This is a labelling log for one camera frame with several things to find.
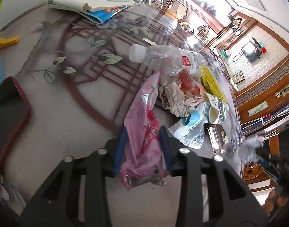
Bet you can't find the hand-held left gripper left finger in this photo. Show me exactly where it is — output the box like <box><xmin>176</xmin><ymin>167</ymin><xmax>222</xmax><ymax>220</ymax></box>
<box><xmin>18</xmin><ymin>126</ymin><xmax>129</xmax><ymax>227</ymax></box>

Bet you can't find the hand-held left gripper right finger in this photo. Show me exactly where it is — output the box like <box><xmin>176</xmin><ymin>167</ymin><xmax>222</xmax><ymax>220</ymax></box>
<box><xmin>159</xmin><ymin>125</ymin><xmax>270</xmax><ymax>227</ymax></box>

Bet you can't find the pink foil wrapper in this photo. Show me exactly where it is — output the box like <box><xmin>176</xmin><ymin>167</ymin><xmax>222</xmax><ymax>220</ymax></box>
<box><xmin>118</xmin><ymin>71</ymin><xmax>170</xmax><ymax>191</ymax></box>

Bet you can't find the grey wrapper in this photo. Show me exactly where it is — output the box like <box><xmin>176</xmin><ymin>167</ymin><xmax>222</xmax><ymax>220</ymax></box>
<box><xmin>238</xmin><ymin>134</ymin><xmax>264</xmax><ymax>163</ymax></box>

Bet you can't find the floral print paper cup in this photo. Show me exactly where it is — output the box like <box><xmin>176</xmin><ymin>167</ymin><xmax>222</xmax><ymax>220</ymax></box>
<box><xmin>202</xmin><ymin>92</ymin><xmax>230</xmax><ymax>124</ymax></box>

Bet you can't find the yellow wrapper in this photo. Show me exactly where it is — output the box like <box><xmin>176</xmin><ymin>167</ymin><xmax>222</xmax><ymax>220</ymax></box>
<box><xmin>198</xmin><ymin>65</ymin><xmax>228</xmax><ymax>102</ymax></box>

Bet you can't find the person's right hand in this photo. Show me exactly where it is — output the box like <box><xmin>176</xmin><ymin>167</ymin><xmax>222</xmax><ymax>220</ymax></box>
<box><xmin>264</xmin><ymin>189</ymin><xmax>289</xmax><ymax>217</ymax></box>

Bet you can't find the carved wooden chair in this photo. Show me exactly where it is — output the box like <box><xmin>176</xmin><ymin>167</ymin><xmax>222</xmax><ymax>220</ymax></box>
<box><xmin>241</xmin><ymin>132</ymin><xmax>281</xmax><ymax>192</ymax></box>

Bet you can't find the blue white wrapper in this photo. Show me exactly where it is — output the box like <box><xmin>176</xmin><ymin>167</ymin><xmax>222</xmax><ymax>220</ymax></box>
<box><xmin>168</xmin><ymin>103</ymin><xmax>206</xmax><ymax>149</ymax></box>

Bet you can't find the dark brown carton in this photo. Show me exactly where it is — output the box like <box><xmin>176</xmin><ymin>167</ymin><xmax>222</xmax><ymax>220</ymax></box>
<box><xmin>207</xmin><ymin>124</ymin><xmax>227</xmax><ymax>153</ymax></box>

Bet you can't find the red printed crumpled paper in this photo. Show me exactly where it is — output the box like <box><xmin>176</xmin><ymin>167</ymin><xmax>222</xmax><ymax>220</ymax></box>
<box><xmin>159</xmin><ymin>70</ymin><xmax>205</xmax><ymax>117</ymax></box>

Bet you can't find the clear plastic bottle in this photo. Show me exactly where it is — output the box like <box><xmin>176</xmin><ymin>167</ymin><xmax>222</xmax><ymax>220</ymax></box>
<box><xmin>129</xmin><ymin>44</ymin><xmax>206</xmax><ymax>76</ymax></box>

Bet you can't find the framed patterned picture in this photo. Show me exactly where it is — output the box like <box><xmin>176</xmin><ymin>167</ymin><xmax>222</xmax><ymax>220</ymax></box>
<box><xmin>232</xmin><ymin>71</ymin><xmax>245</xmax><ymax>84</ymax></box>

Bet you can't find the phone in red case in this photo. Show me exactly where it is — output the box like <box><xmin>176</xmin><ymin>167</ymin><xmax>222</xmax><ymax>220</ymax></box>
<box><xmin>0</xmin><ymin>76</ymin><xmax>32</xmax><ymax>182</ymax></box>

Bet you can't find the blue printed book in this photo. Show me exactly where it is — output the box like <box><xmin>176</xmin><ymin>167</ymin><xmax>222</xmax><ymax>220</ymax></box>
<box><xmin>82</xmin><ymin>5</ymin><xmax>133</xmax><ymax>25</ymax></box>

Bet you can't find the wooden dining chair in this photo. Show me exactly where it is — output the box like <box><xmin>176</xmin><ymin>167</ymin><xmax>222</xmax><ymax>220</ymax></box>
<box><xmin>159</xmin><ymin>0</ymin><xmax>228</xmax><ymax>43</ymax></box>

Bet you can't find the blue yellow plastic toy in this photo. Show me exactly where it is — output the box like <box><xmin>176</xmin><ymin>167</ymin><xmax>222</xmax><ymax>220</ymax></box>
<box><xmin>0</xmin><ymin>0</ymin><xmax>20</xmax><ymax>90</ymax></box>

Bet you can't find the small bamboo wall painting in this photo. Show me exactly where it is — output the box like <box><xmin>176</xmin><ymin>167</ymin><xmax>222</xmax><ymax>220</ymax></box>
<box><xmin>247</xmin><ymin>100</ymin><xmax>269</xmax><ymax>117</ymax></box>

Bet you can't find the tall bamboo wall painting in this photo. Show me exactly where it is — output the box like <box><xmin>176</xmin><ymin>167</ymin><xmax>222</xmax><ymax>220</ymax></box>
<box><xmin>275</xmin><ymin>78</ymin><xmax>289</xmax><ymax>98</ymax></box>

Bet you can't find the wall television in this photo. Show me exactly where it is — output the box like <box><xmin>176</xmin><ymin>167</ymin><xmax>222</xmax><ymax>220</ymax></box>
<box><xmin>240</xmin><ymin>41</ymin><xmax>263</xmax><ymax>63</ymax></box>

